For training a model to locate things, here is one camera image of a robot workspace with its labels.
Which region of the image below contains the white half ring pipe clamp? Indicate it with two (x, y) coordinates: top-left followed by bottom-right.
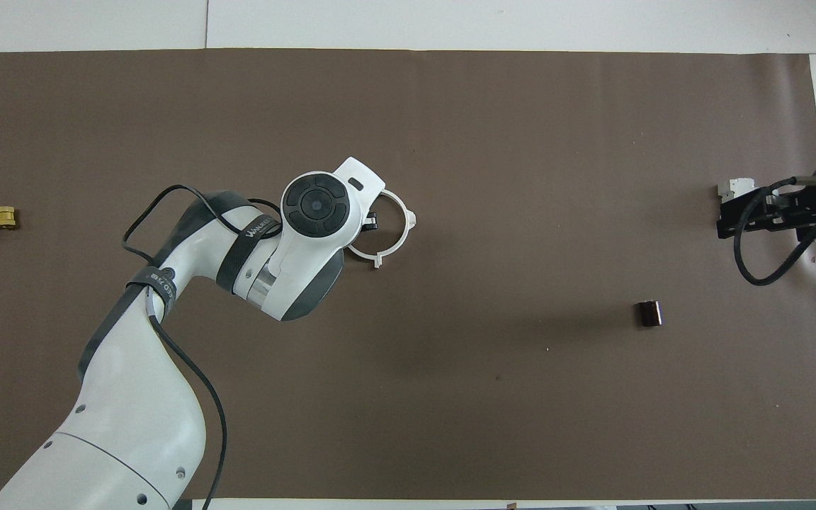
(378, 188), (418, 271)
(347, 239), (383, 271)

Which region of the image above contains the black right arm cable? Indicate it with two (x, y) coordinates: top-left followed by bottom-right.
(732, 175), (816, 295)

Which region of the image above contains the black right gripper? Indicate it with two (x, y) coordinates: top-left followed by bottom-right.
(716, 186), (816, 240)

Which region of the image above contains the grey circuit breaker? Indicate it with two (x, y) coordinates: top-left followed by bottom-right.
(717, 178), (786, 212)

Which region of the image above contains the dark brown small cylinder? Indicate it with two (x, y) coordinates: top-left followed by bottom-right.
(635, 300), (664, 329)

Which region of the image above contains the brown paper table mat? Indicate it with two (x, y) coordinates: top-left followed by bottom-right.
(0, 48), (816, 500)

